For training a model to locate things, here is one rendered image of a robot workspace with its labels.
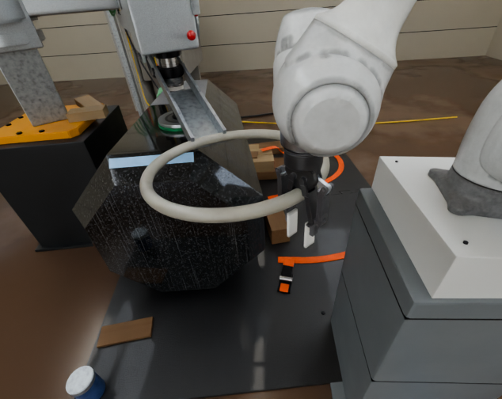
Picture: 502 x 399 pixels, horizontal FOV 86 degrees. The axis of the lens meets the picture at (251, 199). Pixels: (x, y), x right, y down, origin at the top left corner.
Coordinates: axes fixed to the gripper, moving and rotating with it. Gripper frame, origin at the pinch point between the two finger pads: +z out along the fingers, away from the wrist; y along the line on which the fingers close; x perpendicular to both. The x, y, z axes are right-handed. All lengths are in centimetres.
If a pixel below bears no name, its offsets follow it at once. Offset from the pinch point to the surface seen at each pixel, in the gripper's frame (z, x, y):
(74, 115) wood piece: -3, 16, 153
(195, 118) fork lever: -12, -10, 59
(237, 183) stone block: 15, -18, 49
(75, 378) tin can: 72, 64, 58
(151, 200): -9.8, 24.2, 21.3
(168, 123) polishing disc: -6, -9, 82
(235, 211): -10.5, 14.6, 4.0
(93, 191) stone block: 12, 29, 83
